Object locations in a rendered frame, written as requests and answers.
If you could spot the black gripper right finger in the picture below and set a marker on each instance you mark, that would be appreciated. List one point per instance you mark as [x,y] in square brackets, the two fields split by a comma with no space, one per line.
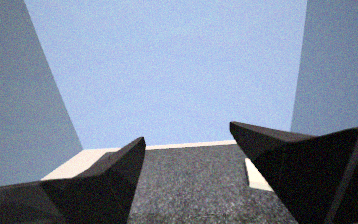
[309,173]

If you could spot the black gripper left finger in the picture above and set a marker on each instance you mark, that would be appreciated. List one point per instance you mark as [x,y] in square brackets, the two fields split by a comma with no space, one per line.
[102,194]

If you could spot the beige flat rectangular block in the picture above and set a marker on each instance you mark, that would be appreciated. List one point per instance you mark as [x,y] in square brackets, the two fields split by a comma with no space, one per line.
[255,178]

